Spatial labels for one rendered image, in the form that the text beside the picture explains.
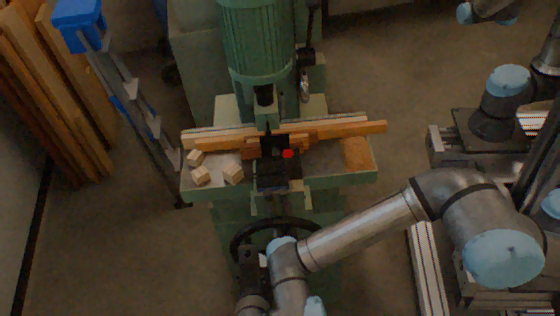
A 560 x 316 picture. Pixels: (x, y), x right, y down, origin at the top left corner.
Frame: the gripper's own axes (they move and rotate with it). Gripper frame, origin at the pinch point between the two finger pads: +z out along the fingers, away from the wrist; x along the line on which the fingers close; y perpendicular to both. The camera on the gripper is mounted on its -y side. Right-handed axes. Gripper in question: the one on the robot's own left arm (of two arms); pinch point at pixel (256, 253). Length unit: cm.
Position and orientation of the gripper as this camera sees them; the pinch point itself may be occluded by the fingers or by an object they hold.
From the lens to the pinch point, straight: 115.3
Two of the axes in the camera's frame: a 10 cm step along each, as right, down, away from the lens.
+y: 1.1, 9.5, 2.9
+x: 9.9, -1.2, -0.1
